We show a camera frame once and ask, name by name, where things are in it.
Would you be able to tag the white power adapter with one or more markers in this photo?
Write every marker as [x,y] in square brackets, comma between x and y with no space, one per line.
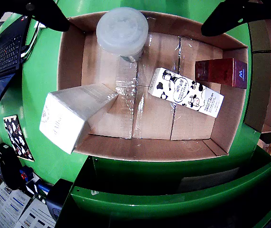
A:
[40,25]

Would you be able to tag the tall white carton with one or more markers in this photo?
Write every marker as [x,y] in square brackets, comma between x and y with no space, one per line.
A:
[61,118]

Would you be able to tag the small blue red box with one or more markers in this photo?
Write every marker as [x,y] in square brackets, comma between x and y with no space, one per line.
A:
[26,174]

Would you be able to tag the divided cardboard box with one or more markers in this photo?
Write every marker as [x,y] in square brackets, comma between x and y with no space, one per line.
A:
[256,95]

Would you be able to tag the green metal shelf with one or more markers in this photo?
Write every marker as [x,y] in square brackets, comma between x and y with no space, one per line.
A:
[149,202]

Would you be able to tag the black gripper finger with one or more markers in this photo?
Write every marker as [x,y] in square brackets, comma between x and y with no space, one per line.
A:
[47,16]
[233,16]

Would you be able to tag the frosted cap teal label bottle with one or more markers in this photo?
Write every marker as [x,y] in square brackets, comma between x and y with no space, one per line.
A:
[122,31]

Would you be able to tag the black laptop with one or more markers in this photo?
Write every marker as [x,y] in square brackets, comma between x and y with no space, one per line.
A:
[7,54]

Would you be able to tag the black round object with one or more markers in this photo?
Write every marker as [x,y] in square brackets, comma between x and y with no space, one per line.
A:
[10,166]

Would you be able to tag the black box device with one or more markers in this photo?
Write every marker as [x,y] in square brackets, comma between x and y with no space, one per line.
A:
[59,199]

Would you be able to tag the white printed paper sheet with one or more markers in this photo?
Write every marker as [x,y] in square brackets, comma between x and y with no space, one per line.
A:
[4,209]
[35,216]

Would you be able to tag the dark red carton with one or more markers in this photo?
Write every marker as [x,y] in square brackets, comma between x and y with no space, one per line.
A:
[221,71]

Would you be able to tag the cow print hand cream box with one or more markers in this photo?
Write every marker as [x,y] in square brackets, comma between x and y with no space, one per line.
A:
[185,92]

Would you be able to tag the flattened printed carton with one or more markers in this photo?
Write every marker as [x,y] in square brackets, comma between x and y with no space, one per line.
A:
[17,137]

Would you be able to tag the shallow cardboard tray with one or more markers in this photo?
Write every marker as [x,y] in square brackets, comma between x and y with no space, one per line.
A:
[149,123]

